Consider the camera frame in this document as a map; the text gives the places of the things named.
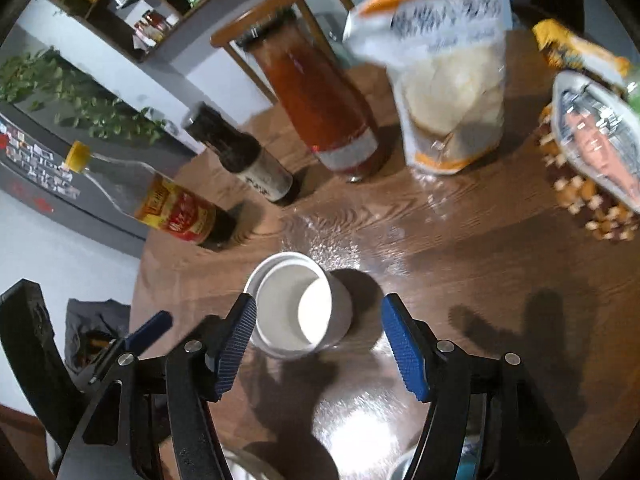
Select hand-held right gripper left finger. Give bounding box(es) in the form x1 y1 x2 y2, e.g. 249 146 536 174
52 292 259 480

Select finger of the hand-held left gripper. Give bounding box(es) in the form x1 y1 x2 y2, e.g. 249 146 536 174
89 310 173 386

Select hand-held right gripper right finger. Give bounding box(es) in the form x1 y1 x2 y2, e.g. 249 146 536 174
381 293 581 480

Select white cup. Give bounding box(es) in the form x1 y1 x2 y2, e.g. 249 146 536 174
243 252 353 360

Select dark cloth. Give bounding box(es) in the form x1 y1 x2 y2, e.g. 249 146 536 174
65 299 133 373

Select yellow cap vinegar bottle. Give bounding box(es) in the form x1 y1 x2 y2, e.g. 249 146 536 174
65 141 237 252

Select grey refrigerator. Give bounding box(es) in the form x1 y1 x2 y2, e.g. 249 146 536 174
0 105 151 241

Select group of fridge magnets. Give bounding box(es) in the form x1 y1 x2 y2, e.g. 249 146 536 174
0 120 81 201

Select dark soy sauce bottle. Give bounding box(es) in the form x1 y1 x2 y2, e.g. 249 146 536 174
181 101 296 207

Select wooden bead trivet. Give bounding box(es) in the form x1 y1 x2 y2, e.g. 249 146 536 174
537 105 640 242

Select green hanging plant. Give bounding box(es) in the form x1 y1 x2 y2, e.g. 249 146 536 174
0 47 168 146

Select red sauce bottle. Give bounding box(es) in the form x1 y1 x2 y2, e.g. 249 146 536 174
235 7 387 182

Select white flour bag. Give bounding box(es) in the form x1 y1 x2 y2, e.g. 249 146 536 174
342 0 513 176

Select pink slotted spoon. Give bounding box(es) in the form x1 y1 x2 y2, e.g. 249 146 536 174
565 110 640 188

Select white rectangular tray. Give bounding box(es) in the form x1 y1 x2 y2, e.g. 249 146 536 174
552 70 640 216

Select red jars on shelf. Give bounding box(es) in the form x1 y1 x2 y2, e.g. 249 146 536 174
132 10 168 46

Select metal whisk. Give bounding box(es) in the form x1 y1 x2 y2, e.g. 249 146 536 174
560 87 636 131

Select yellow snack packet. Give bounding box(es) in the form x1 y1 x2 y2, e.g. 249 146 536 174
531 19 632 78

